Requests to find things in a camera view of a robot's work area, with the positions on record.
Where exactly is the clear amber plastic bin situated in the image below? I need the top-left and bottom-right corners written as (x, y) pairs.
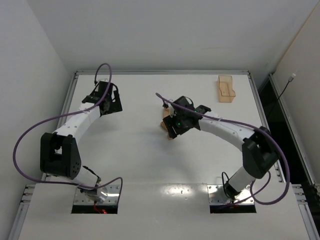
top-left (217, 75), bottom-right (236, 103)

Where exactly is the numbered wood cube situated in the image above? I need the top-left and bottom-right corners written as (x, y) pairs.
top-left (167, 134), bottom-right (176, 141)

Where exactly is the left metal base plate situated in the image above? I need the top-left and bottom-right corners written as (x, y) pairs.
top-left (73, 185), bottom-right (120, 206)

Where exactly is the dark grained wood block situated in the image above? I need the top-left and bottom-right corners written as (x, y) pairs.
top-left (160, 121), bottom-right (168, 131)

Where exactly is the long light wood block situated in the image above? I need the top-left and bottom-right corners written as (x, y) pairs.
top-left (163, 108), bottom-right (170, 118)

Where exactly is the aluminium table frame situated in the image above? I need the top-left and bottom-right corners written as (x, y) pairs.
top-left (17, 70), bottom-right (319, 240)

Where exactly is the black wall cable with plug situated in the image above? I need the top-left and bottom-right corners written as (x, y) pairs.
top-left (277, 73), bottom-right (297, 101)

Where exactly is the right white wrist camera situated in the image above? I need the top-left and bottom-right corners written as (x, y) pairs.
top-left (162, 101), bottom-right (176, 117)

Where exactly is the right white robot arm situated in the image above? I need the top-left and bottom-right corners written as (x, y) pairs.
top-left (162, 96), bottom-right (278, 201)

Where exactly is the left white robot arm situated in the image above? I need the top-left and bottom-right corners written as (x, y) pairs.
top-left (40, 81), bottom-right (123, 203)

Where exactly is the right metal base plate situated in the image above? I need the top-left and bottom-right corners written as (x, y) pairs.
top-left (207, 184), bottom-right (255, 206)

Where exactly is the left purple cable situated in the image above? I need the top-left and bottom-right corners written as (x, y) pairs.
top-left (12, 63), bottom-right (124, 196)

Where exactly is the metal base plate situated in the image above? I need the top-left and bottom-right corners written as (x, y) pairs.
top-left (73, 185), bottom-right (120, 206)
top-left (207, 184), bottom-right (255, 206)

